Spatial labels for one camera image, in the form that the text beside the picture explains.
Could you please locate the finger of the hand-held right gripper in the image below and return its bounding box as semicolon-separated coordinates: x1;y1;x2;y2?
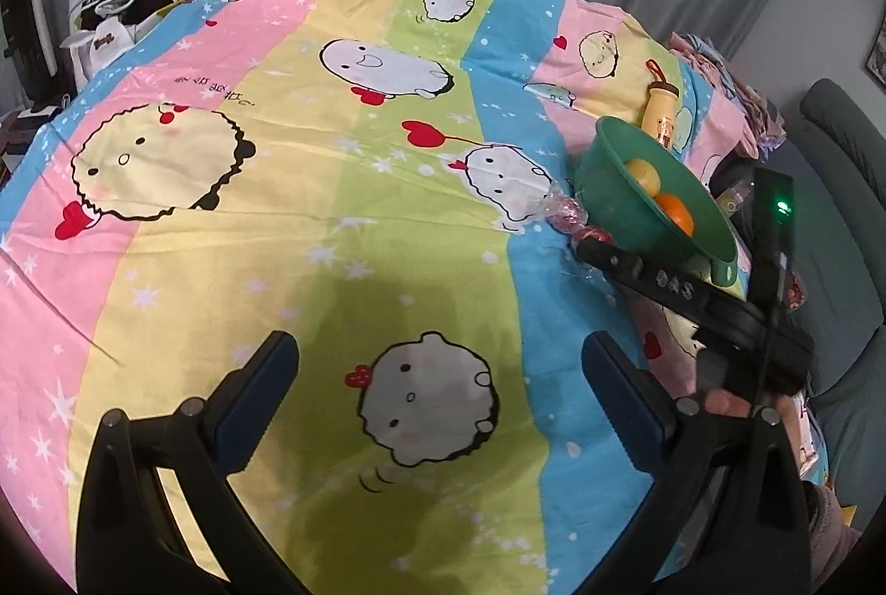
576;238;768;352

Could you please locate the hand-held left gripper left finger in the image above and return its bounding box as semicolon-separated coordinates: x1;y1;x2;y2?
76;330;306;595

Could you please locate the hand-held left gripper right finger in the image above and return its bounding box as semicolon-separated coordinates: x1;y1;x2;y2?
583;332;811;595

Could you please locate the orange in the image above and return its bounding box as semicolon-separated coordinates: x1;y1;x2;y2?
654;192;695;237

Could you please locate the yellow lemon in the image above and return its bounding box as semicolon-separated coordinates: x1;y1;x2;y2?
626;157;669;198

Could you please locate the green plastic bowl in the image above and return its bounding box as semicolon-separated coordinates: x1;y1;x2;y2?
576;116;740;290

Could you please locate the clear plastic candy bag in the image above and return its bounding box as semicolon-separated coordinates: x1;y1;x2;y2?
540;185;614;246

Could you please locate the person's right forearm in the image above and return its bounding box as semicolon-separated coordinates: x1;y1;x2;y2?
796;477;863;595

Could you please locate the person's right hand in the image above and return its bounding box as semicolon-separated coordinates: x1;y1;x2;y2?
704;390;757;423

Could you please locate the clear plastic bottle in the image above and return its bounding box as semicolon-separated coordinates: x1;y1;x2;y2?
716;179;757;218

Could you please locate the colourful printed blanket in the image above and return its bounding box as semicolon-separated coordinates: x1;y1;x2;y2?
0;0;828;595

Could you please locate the grey sofa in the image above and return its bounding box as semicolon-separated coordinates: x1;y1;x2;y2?
734;79;886;541

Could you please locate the yellow bottle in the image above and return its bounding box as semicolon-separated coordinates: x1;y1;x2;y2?
638;59;681;147

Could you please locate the pile of pink clothes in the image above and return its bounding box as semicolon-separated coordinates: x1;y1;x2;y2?
666;33;789;158

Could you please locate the framed picture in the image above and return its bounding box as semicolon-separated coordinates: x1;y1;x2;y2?
862;13;886;84

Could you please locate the pile of clothes and bags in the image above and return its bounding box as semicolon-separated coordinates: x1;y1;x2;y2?
62;0;188;87

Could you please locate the black appliance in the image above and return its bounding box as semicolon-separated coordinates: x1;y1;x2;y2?
0;0;63;104

